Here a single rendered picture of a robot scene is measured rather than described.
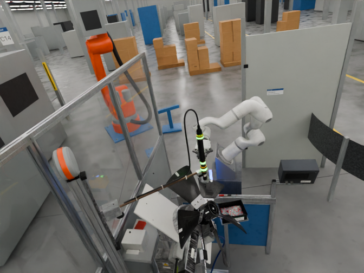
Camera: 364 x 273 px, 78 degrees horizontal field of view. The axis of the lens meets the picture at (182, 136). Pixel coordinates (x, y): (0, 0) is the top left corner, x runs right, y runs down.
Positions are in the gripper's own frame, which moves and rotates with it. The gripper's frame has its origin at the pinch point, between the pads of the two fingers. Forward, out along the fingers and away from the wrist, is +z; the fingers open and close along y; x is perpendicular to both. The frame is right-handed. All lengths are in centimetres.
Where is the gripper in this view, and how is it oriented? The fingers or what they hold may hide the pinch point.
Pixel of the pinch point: (201, 155)
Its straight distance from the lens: 144.0
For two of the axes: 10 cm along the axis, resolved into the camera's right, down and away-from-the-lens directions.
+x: -1.4, -8.5, -5.1
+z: -1.6, 5.3, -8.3
